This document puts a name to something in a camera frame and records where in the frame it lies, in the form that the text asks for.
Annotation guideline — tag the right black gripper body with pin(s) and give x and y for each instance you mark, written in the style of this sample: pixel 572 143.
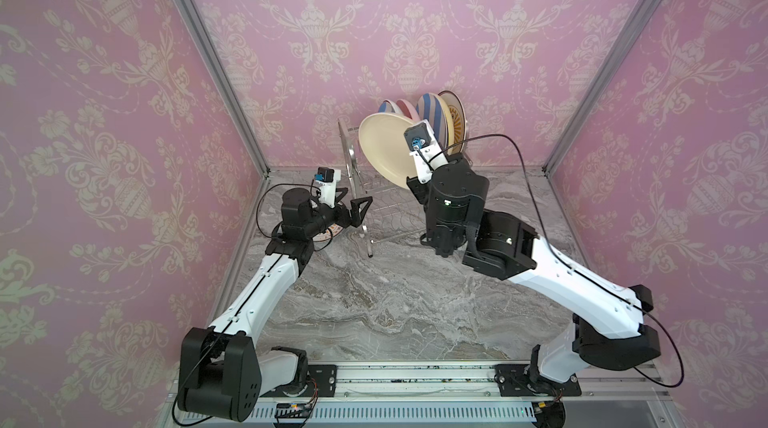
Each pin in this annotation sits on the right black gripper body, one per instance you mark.
pixel 438 198

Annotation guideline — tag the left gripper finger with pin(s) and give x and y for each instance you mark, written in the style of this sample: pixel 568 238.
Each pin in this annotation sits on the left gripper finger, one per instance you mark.
pixel 340 194
pixel 358 210

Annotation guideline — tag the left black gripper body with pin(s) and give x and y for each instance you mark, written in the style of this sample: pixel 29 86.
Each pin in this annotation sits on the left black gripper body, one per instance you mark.
pixel 336 216

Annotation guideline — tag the yellow bear plate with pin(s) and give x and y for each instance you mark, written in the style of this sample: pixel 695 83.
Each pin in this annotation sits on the yellow bear plate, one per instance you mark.
pixel 447 122

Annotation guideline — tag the cream plate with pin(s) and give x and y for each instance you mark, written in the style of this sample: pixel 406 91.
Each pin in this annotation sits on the cream plate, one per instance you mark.
pixel 381 138

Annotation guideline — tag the sunburst plate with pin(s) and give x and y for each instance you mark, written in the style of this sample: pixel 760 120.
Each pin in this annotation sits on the sunburst plate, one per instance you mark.
pixel 339 222
pixel 458 127

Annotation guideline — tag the blue striped plate front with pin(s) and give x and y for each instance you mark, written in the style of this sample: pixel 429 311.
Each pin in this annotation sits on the blue striped plate front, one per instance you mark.
pixel 429 108

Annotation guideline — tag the scale pattern plate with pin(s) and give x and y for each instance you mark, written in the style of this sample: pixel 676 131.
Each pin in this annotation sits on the scale pattern plate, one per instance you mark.
pixel 387 106

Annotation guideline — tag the pink plate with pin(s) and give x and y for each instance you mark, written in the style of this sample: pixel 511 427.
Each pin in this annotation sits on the pink plate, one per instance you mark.
pixel 408 110

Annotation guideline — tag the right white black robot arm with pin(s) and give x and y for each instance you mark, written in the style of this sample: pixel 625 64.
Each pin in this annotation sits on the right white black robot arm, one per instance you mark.
pixel 608 329

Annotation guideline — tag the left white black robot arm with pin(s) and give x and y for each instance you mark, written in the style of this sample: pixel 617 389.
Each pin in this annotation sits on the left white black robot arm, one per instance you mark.
pixel 221 375

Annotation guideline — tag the steel two-tier dish rack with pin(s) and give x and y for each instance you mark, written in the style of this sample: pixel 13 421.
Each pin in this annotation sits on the steel two-tier dish rack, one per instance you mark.
pixel 394 213

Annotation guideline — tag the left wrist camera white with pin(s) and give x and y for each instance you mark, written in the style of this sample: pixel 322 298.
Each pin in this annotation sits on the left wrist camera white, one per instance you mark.
pixel 326 179

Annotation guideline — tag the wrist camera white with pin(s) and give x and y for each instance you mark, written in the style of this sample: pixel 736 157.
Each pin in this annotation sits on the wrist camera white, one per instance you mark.
pixel 425 150
pixel 326 179

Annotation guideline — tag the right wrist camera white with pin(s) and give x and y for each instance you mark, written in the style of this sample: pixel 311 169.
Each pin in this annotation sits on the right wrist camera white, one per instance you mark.
pixel 425 150

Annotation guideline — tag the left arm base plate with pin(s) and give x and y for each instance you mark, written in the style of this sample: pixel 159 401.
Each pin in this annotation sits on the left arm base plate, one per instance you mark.
pixel 320 379

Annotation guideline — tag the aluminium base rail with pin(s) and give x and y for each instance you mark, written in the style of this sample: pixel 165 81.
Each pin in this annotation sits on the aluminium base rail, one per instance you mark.
pixel 464 394

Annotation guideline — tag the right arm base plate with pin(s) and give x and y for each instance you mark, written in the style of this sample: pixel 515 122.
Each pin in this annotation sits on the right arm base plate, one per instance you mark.
pixel 512 380

